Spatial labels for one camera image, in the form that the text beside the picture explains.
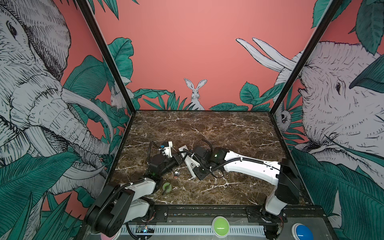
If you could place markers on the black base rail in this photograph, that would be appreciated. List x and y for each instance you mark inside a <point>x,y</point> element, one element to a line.
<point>252,213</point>

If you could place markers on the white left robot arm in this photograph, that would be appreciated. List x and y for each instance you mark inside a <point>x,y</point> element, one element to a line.
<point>110,210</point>

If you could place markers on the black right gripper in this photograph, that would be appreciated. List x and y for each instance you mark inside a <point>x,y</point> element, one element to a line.
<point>198,174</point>

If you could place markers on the black left corner post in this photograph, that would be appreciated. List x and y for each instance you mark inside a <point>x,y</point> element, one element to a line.
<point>100,40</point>

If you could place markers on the black corner post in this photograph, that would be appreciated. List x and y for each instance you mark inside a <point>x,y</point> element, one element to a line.
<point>327,17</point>
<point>100,40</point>

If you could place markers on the blue push button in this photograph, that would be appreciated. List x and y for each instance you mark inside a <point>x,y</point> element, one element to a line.
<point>301,232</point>

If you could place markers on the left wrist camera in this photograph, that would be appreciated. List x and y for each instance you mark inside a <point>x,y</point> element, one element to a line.
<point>166,149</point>

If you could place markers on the green tape roll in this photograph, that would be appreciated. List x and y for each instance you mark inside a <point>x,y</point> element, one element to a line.
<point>167,188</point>

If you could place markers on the white slotted cable duct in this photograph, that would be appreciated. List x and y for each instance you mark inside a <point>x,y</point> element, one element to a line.
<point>167,230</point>

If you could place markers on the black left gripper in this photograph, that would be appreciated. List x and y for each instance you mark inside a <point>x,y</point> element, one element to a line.
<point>176,159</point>

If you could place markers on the white remote control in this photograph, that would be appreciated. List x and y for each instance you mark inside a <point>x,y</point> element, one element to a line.
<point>191,164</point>

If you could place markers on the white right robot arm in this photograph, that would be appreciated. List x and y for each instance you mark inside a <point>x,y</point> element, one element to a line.
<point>283,175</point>

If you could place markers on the pink push button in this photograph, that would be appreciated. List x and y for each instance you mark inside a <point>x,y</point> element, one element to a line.
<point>104,237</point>

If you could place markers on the green push button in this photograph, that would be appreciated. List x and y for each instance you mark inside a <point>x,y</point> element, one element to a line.
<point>220,226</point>

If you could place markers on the black right corner post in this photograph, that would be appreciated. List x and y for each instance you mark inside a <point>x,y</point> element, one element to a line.
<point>327,17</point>

